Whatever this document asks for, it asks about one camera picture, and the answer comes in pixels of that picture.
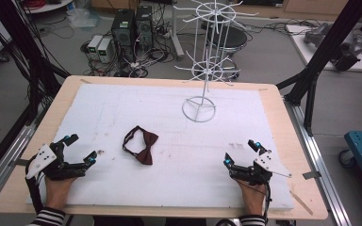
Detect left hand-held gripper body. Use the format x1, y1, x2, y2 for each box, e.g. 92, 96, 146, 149
25, 142, 88, 182

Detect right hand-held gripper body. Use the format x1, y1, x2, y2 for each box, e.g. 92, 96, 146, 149
230, 150, 292, 186

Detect dark red bow tie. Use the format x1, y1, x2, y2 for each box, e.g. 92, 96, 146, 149
122, 125, 159, 166

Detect white wire display rack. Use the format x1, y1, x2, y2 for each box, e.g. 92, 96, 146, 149
173, 0, 260, 123

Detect person's left hand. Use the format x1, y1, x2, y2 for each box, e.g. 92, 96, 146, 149
43, 175, 77, 210

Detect person's right hand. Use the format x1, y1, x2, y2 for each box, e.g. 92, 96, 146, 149
236, 179, 267, 218

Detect grey tape strip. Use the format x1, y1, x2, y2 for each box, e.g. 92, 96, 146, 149
8, 158, 30, 168
302, 170, 322, 181

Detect thin wooden stick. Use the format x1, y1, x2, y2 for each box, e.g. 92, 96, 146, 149
289, 190, 314, 217

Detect white foam mat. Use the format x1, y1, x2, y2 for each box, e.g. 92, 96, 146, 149
26, 83, 295, 212

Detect person's dark legs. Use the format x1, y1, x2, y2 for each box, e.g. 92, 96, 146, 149
92, 216, 207, 226

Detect white power supply unit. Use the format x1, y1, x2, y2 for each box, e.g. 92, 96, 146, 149
97, 38, 113, 64
87, 35, 104, 60

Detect black round stool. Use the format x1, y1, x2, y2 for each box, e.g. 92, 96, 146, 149
205, 24, 249, 81

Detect white floor platform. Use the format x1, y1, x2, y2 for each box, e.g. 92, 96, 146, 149
285, 24, 362, 73

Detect large black computer tower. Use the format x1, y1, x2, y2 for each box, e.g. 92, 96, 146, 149
111, 8, 137, 63

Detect clear plastic bag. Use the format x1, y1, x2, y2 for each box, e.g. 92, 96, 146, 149
66, 8, 102, 30

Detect grey metal stand leg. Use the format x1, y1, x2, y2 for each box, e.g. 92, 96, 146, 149
169, 0, 186, 61

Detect small black computer tower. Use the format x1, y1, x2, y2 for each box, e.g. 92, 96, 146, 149
135, 5, 155, 50

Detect grey machine on platform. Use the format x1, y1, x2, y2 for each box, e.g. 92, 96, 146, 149
304, 22, 362, 72

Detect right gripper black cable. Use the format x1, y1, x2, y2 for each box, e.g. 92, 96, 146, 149
261, 183, 273, 224

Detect aluminium table frame rail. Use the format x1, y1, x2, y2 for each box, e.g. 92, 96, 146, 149
0, 103, 55, 205
283, 99, 354, 226

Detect black metal frame post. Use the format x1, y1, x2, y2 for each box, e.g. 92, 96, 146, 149
0, 0, 71, 126
275, 0, 362, 137

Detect tangle of floor cables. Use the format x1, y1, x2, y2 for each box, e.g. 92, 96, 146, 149
80, 18, 177, 78

